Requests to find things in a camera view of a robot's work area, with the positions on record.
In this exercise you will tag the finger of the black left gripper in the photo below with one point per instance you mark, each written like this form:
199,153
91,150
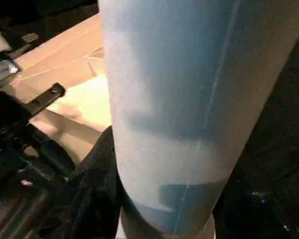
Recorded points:
7,112

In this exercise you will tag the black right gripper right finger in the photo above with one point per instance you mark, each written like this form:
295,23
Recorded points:
264,199

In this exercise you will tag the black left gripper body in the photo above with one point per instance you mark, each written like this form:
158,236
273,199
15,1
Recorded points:
27,159

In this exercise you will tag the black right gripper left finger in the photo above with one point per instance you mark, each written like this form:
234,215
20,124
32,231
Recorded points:
89,199

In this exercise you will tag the white plastic table top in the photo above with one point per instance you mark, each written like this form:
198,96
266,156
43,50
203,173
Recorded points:
64,74

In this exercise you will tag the white plastic table leg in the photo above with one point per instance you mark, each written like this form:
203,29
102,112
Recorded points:
177,99

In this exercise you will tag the black mat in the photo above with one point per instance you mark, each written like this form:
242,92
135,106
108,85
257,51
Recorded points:
15,219

